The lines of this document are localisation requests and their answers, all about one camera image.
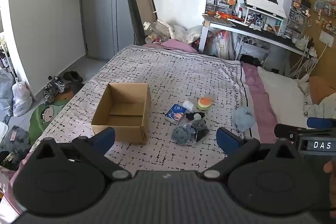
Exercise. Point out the gray white sneaker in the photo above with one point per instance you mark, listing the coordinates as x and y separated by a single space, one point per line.
49 92
59 84

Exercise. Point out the paper cup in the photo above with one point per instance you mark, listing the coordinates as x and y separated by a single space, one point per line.
150 39

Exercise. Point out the black lace cloth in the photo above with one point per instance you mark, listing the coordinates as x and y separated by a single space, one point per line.
193 116

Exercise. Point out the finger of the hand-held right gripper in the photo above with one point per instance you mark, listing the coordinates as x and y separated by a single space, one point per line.
284 130
319 123

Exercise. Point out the gray plastic bag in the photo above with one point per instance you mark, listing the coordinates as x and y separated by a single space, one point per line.
5 90

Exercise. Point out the knotted white plastic bag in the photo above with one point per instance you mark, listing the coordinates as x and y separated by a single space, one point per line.
22 98

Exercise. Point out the burger plush toy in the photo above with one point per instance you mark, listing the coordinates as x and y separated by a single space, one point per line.
204 102

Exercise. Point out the white keyboard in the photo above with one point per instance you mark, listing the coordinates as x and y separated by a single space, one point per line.
262 2

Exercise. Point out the gray cloth heap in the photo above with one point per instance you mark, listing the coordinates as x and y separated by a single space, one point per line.
14 140

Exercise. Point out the printed shopping bag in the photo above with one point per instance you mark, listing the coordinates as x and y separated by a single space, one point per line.
221 45

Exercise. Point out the clear drawer organizer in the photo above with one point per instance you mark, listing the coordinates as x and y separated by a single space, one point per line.
218 2

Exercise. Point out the light blue plush toy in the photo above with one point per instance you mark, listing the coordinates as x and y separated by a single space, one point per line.
244 119

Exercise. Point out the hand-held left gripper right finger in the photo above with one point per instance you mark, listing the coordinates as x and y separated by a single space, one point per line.
228 141

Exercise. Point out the white desk riser shelf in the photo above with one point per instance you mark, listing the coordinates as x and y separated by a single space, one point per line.
273 18

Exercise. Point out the white rolled sock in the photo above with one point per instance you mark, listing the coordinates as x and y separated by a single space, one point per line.
189 106

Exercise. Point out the gray door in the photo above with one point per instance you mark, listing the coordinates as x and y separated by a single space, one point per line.
105 19

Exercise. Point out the cardboard box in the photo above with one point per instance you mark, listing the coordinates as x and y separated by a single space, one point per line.
131 134

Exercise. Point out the blue tissue pack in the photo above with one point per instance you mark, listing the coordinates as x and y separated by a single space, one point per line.
176 112

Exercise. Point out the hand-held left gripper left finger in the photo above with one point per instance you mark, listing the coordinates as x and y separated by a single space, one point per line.
105 138

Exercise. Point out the row of small figurines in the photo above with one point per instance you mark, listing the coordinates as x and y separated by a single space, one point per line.
325 7

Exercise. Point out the bagged gray black fabric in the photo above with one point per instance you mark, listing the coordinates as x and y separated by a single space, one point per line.
183 133

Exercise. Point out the clear acrylic drawer case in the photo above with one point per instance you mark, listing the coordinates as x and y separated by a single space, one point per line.
298 16

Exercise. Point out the dark slippers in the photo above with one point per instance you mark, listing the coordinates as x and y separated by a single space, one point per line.
72 76

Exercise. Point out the white desk with black top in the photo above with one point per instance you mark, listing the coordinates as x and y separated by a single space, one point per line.
262 33

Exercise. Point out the flat cardboard board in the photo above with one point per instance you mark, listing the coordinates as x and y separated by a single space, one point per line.
144 3

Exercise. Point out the crumpled clear plastic bag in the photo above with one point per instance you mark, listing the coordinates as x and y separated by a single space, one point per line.
164 28

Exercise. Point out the white patterned cloth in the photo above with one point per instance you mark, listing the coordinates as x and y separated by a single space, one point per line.
325 108

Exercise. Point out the green cartoon rug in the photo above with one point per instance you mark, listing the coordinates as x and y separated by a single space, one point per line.
44 119

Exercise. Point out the white black-patterned blanket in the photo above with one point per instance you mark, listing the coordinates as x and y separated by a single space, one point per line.
170 74

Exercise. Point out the white duvet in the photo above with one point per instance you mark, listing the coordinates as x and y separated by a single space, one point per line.
283 100

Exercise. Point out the person's right hand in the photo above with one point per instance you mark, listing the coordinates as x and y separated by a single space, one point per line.
331 169

